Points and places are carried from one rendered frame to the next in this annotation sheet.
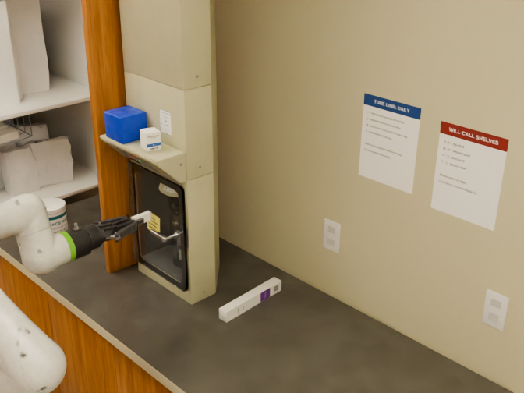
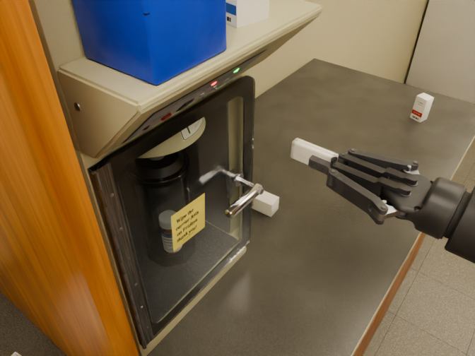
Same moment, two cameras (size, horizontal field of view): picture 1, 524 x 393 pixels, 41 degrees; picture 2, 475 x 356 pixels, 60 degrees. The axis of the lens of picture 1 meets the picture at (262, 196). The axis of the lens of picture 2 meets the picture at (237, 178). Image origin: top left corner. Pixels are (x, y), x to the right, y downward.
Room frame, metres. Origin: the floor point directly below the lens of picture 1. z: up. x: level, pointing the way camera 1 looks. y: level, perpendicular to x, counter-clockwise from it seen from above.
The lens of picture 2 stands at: (2.20, 0.85, 1.68)
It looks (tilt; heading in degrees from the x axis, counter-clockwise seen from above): 40 degrees down; 261
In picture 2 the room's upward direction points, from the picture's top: straight up
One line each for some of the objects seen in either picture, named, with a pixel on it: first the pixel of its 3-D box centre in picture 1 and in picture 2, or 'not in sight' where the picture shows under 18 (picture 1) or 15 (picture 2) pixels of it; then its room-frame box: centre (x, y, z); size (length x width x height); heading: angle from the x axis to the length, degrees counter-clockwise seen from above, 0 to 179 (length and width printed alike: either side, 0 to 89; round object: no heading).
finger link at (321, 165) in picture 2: not in sight; (322, 169); (2.01, 0.42, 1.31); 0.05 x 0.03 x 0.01; 134
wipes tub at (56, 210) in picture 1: (51, 220); not in sight; (2.57, 0.86, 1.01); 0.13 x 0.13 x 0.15
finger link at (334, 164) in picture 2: (115, 225); (366, 184); (1.96, 0.46, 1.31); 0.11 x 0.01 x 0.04; 136
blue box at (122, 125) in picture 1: (125, 124); (151, 8); (2.22, 0.45, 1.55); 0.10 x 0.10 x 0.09; 44
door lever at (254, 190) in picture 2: (163, 234); (237, 196); (2.12, 0.33, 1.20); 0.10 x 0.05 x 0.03; 43
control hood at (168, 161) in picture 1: (142, 157); (212, 72); (2.16, 0.39, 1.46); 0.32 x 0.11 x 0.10; 44
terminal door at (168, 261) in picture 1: (157, 226); (196, 215); (2.19, 0.36, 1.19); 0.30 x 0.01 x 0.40; 43
